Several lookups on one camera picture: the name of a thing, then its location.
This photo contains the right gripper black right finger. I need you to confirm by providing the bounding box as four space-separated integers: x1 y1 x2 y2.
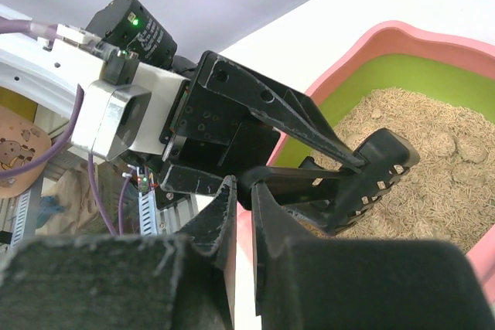
251 183 494 329

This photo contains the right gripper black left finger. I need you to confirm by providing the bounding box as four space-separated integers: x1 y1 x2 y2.
1 176 237 329

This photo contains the beige pellet cat litter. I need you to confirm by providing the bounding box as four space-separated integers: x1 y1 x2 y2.
301 87 495 253

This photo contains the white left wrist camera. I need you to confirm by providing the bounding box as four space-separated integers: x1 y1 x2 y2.
71 63 186 161

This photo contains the white slotted cable duct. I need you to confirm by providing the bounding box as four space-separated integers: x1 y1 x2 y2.
9 187 158 248

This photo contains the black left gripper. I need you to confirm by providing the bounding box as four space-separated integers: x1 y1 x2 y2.
159 51 365 197

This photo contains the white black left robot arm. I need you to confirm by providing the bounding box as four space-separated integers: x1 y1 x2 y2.
1 0 367 202

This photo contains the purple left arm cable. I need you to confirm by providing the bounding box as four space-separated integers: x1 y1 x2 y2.
0 19 132 236

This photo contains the black slotted litter scoop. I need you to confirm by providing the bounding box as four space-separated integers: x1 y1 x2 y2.
237 128 420 236

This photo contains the pink cat litter box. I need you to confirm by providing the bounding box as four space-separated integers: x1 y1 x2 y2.
231 19 495 300

